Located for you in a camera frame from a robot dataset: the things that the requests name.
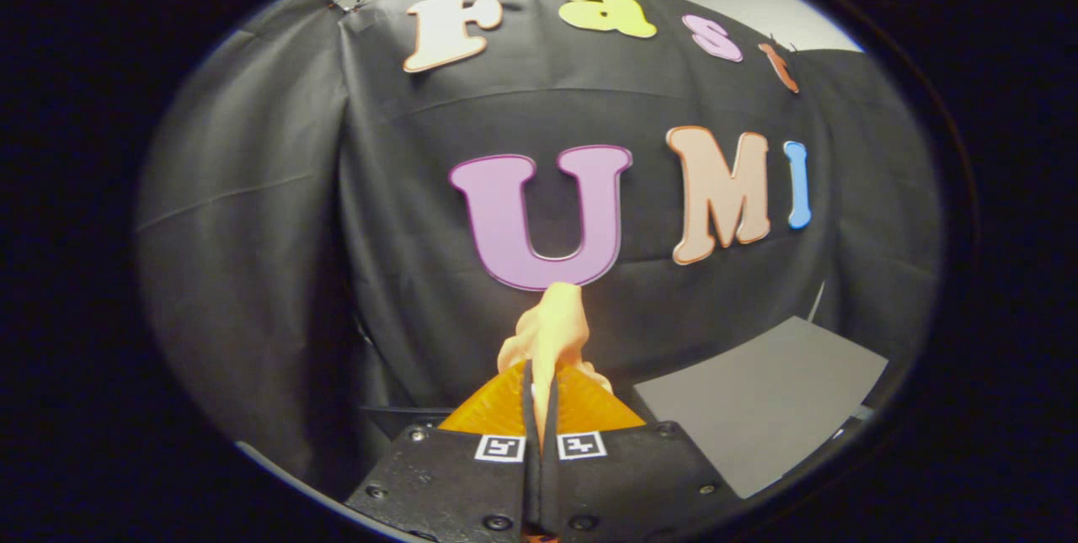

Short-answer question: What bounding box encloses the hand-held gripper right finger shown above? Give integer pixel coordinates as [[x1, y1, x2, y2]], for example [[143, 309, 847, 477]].
[[539, 365, 744, 543]]

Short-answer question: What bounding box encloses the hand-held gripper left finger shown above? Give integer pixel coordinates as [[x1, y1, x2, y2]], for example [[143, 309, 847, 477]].
[[345, 362, 544, 543]]

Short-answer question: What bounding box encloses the orange garment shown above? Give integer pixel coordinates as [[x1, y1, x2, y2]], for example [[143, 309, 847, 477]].
[[496, 282, 616, 436]]

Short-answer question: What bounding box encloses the beige cabinet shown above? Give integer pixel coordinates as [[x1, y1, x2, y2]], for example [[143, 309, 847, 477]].
[[632, 315, 890, 500]]

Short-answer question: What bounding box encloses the black backdrop cloth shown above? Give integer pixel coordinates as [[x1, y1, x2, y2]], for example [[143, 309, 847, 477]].
[[135, 0, 944, 502]]

